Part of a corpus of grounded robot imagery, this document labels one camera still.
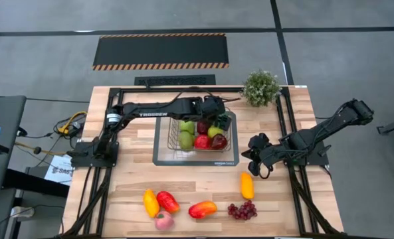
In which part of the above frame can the bright red apple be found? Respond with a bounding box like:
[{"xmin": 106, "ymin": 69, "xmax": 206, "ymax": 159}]
[{"xmin": 193, "ymin": 134, "xmax": 212, "ymax": 150}]

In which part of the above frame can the black hazard-striped floor mat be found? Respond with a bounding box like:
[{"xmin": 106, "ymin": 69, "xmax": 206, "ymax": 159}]
[{"xmin": 92, "ymin": 32, "xmax": 230, "ymax": 71}]

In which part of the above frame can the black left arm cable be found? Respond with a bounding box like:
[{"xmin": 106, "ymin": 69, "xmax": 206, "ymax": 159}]
[{"xmin": 169, "ymin": 86, "xmax": 241, "ymax": 102}]

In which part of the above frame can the orange-yellow mango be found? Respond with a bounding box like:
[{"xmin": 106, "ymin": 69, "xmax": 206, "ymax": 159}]
[{"xmin": 240, "ymin": 171, "xmax": 255, "ymax": 200}]

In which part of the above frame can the purple grape bunch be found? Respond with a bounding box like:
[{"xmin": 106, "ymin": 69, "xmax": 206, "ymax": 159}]
[{"xmin": 227, "ymin": 200, "xmax": 258, "ymax": 221}]

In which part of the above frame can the black aluminium table frame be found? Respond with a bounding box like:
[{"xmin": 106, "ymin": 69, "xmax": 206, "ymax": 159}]
[{"xmin": 55, "ymin": 86, "xmax": 347, "ymax": 239}]

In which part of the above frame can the dark red apple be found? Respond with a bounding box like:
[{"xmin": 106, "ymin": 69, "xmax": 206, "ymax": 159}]
[{"xmin": 211, "ymin": 133, "xmax": 228, "ymax": 151}]

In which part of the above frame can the small potted green plant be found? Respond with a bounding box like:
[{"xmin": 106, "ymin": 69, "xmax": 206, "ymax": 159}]
[{"xmin": 240, "ymin": 69, "xmax": 282, "ymax": 108}]

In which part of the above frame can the yellow-green pear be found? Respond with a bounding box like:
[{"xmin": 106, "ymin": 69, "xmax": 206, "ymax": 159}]
[{"xmin": 207, "ymin": 125, "xmax": 224, "ymax": 139}]

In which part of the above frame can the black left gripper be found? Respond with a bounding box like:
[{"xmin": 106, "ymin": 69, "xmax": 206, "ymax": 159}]
[{"xmin": 201, "ymin": 95, "xmax": 233, "ymax": 131}]

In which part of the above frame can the white printed paper sheet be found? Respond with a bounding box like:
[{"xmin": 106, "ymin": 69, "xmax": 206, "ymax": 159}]
[{"xmin": 43, "ymin": 154, "xmax": 74, "ymax": 187}]

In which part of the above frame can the wire produce basket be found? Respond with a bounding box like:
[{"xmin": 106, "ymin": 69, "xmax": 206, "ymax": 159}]
[{"xmin": 166, "ymin": 106, "xmax": 233, "ymax": 153}]

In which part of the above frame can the red mango with orange end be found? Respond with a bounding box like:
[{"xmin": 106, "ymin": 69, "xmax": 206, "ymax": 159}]
[{"xmin": 187, "ymin": 200, "xmax": 218, "ymax": 220}]

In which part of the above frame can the pink peach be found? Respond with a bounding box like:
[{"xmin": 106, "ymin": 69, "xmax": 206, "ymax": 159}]
[{"xmin": 155, "ymin": 210, "xmax": 175, "ymax": 232}]

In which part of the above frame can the red and yellow mango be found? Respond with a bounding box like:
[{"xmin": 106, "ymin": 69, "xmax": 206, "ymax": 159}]
[{"xmin": 155, "ymin": 191, "xmax": 181, "ymax": 214}]

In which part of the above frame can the yellow cable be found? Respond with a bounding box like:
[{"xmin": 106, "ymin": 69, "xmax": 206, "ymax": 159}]
[{"xmin": 57, "ymin": 111, "xmax": 88, "ymax": 135}]

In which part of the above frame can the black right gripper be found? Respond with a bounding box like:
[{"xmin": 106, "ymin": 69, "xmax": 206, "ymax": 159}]
[{"xmin": 241, "ymin": 142, "xmax": 279, "ymax": 177}]

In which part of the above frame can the grey dark-bordered baking mat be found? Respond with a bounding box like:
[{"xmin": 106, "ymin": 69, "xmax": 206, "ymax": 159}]
[{"xmin": 152, "ymin": 111, "xmax": 240, "ymax": 167}]

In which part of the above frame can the light green apple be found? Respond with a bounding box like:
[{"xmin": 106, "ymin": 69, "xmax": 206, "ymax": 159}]
[{"xmin": 178, "ymin": 131, "xmax": 195, "ymax": 151}]

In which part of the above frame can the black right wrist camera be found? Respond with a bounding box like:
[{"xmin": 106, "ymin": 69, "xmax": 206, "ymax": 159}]
[{"xmin": 248, "ymin": 132, "xmax": 270, "ymax": 149}]

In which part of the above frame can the white power strip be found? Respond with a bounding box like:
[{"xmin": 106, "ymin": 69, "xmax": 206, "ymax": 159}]
[{"xmin": 10, "ymin": 206, "xmax": 35, "ymax": 219}]

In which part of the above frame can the dark green mango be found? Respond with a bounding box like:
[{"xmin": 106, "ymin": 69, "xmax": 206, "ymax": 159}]
[{"xmin": 179, "ymin": 119, "xmax": 196, "ymax": 135}]

